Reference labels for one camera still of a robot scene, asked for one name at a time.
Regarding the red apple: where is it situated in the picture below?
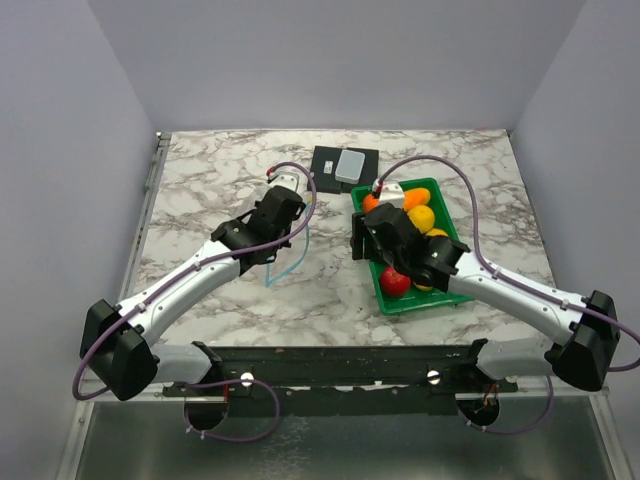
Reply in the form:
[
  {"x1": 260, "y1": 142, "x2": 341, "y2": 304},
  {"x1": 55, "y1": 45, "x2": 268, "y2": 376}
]
[{"x1": 379, "y1": 267, "x2": 412, "y2": 298}]

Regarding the green plastic tray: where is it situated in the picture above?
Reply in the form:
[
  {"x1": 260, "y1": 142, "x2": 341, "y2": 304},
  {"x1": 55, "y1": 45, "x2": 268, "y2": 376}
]
[{"x1": 351, "y1": 178, "x2": 472, "y2": 315}]

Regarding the clear zip top bag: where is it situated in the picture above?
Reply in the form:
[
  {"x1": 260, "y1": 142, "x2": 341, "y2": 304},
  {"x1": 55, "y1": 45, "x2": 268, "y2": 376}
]
[{"x1": 263, "y1": 194, "x2": 346, "y2": 289}]

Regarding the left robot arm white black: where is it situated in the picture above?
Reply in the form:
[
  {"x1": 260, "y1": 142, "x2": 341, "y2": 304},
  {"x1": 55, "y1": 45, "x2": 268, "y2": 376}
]
[{"x1": 80, "y1": 186, "x2": 316, "y2": 401}]

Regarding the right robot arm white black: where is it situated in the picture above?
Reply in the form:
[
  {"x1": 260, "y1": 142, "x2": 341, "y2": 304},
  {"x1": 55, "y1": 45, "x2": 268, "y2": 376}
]
[{"x1": 351, "y1": 203, "x2": 620, "y2": 392}]

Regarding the yellow lemon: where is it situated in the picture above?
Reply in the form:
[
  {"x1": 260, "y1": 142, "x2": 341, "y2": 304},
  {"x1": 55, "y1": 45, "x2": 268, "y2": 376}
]
[{"x1": 425, "y1": 228, "x2": 449, "y2": 237}]

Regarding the yellow banana bunch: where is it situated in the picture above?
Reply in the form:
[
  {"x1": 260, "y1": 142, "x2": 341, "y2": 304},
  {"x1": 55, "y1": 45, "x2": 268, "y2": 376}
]
[{"x1": 413, "y1": 283, "x2": 434, "y2": 292}]

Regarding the orange fruit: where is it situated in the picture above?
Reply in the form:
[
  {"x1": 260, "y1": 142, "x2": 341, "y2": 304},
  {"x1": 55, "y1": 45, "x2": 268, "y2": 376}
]
[{"x1": 362, "y1": 193, "x2": 380, "y2": 214}]

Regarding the yellow peach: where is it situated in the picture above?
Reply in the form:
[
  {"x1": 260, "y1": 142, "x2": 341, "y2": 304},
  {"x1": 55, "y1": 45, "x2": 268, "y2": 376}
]
[{"x1": 407, "y1": 205, "x2": 436, "y2": 234}]

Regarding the orange yellow mango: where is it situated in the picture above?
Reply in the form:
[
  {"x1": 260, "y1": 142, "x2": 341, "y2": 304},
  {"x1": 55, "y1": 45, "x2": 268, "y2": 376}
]
[{"x1": 403, "y1": 187, "x2": 431, "y2": 212}]

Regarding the black flat box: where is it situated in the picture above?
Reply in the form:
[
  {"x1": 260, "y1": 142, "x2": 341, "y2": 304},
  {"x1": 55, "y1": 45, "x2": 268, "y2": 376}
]
[{"x1": 311, "y1": 145, "x2": 380, "y2": 194}]

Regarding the grey translucent small case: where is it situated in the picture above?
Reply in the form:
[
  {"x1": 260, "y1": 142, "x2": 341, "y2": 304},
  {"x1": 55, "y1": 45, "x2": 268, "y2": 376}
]
[{"x1": 334, "y1": 150, "x2": 366, "y2": 185}]

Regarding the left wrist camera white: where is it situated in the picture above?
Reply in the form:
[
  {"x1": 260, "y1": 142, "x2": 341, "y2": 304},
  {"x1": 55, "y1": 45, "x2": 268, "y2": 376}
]
[{"x1": 268, "y1": 170, "x2": 300, "y2": 193}]

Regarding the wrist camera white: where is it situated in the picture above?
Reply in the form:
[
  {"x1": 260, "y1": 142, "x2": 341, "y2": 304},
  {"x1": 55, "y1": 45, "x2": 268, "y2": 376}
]
[
  {"x1": 268, "y1": 170, "x2": 300, "y2": 193},
  {"x1": 371, "y1": 180, "x2": 405, "y2": 208}
]

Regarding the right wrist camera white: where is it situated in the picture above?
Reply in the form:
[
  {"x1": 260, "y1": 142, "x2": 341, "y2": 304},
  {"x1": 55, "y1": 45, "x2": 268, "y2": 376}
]
[{"x1": 371, "y1": 180, "x2": 405, "y2": 208}]

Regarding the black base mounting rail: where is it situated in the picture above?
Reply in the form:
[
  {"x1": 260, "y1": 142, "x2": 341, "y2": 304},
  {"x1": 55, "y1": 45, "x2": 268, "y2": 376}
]
[{"x1": 162, "y1": 341, "x2": 495, "y2": 417}]

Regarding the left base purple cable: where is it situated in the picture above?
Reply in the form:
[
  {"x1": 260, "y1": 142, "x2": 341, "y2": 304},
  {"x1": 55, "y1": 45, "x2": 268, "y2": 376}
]
[{"x1": 185, "y1": 377, "x2": 281, "y2": 444}]

